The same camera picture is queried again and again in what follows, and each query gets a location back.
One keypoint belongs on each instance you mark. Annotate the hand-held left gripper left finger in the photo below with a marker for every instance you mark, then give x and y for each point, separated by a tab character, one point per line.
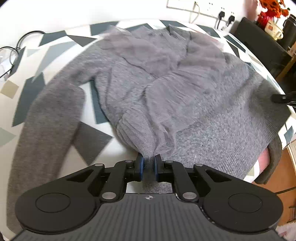
139	166

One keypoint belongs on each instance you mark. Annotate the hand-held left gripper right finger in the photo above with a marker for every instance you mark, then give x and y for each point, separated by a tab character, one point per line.
156	166

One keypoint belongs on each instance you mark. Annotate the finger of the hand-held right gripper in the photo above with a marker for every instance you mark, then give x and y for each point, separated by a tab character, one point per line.
280	98

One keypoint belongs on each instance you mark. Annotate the grey knitted sweater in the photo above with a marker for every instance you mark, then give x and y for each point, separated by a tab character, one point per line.
208	115

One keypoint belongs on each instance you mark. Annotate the black chair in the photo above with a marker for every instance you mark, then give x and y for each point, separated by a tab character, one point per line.
254	39

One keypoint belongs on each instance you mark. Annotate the cream mug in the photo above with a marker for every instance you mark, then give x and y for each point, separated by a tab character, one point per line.
272	30

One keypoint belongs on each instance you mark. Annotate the black thermos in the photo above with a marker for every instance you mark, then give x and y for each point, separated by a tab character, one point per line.
290	30

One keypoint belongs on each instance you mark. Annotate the orange flowers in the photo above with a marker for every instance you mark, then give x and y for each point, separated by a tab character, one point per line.
272	8

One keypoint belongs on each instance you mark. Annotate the black plug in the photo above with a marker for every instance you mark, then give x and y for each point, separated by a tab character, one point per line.
221	16
231	19

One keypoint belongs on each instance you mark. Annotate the geometric patterned tablecloth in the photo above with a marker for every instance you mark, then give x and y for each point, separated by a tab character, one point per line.
57	55

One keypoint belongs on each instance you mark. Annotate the clear plastic bag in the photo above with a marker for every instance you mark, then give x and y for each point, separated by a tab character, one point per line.
3	62

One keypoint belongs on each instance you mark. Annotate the white wall socket panel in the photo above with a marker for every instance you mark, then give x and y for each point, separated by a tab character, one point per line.
208	7

